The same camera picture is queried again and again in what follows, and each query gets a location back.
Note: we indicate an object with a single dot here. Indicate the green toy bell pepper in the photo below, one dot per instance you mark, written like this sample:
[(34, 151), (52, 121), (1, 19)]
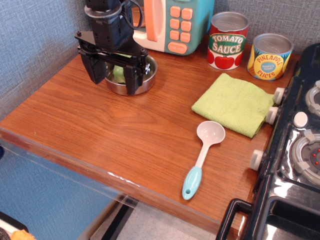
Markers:
[(118, 73)]

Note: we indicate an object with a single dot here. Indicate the black toy stove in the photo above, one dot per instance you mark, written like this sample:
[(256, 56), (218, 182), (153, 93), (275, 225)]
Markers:
[(286, 193)]

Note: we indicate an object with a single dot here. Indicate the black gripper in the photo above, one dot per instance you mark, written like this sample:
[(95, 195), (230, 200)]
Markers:
[(111, 41)]

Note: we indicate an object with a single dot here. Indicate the green folded cloth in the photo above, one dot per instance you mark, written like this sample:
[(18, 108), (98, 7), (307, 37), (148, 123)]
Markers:
[(236, 104)]

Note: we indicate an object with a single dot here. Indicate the steel bowl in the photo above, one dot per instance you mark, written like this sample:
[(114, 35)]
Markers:
[(120, 88)]

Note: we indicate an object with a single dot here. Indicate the pineapple slices can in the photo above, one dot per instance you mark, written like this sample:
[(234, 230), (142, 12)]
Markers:
[(269, 56)]

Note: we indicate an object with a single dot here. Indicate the orange object bottom corner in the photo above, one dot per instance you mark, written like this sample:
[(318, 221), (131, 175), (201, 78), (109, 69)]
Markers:
[(22, 235)]

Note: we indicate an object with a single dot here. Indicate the white stove knob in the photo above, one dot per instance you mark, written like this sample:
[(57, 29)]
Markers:
[(278, 95), (256, 159), (271, 115)]

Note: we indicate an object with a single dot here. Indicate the teal toy microwave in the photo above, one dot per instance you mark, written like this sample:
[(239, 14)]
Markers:
[(172, 26)]

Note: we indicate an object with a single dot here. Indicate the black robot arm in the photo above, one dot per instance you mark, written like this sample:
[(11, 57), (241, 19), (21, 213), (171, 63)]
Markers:
[(110, 8)]

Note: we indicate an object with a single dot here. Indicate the white spoon teal handle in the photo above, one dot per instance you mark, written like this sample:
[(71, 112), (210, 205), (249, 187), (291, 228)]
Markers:
[(210, 133)]

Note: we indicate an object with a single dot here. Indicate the tomato sauce can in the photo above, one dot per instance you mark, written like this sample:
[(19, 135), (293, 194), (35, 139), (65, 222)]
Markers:
[(227, 38)]

